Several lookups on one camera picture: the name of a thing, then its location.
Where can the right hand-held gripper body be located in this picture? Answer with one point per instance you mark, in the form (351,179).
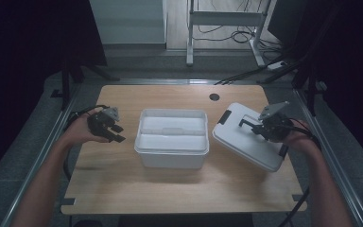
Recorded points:
(275,124)

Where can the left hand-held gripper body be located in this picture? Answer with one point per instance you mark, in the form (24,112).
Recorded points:
(102,121)

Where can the white plastic storage box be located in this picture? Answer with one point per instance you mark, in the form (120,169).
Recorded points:
(172,138)

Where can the person's left hand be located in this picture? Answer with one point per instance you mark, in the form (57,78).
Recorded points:
(78,130)

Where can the person's right hand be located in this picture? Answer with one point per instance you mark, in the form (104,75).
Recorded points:
(301,138)

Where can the black tripod stand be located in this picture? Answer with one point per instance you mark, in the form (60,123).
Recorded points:
(72,75)
(308,82)

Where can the white power strip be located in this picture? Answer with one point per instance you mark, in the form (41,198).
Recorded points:
(276,65)

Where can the dark curtain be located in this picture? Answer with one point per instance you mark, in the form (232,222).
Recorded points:
(34,63)
(349,69)

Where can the white cabinet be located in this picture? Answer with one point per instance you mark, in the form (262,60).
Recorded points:
(129,22)

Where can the metal floor rail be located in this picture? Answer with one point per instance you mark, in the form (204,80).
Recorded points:
(343,176)
(28,179)

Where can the white metal stand frame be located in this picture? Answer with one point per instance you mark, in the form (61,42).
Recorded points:
(223,19)

